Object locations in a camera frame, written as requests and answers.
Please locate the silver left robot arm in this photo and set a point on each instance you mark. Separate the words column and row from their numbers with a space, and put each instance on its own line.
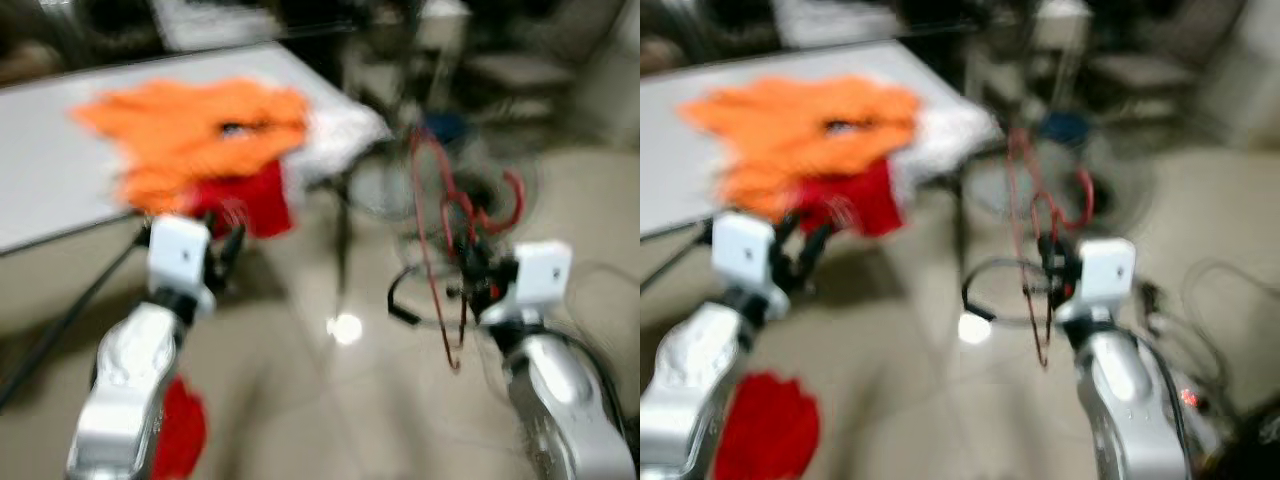
column 690, row 380
column 130, row 370

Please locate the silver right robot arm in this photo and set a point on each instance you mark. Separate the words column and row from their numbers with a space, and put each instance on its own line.
column 560, row 390
column 1125, row 390

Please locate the red garment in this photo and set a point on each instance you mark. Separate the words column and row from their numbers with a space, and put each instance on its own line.
column 182, row 430
column 865, row 200
column 255, row 200
column 765, row 430

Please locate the grey metal table leg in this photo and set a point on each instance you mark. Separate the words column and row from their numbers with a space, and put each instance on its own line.
column 960, row 240
column 342, row 250

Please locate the orange shirt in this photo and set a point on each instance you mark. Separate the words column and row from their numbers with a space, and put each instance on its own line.
column 190, row 125
column 800, row 125

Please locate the blue container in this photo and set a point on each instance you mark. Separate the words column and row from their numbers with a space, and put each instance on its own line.
column 445, row 128
column 1068, row 128

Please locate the white crumpled garment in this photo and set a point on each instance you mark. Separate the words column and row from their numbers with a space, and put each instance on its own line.
column 345, row 135
column 955, row 135

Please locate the grey chair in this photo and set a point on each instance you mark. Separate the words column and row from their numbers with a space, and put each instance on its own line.
column 510, row 72
column 1130, row 72

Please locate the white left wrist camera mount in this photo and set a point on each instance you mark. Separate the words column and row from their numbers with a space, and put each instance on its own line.
column 743, row 252
column 180, row 255

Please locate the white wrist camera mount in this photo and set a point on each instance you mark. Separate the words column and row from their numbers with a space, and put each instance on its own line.
column 543, row 272
column 1108, row 270
column 180, row 255
column 743, row 252

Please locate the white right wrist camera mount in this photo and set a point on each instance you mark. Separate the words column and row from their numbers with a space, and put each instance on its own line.
column 1108, row 270
column 543, row 272

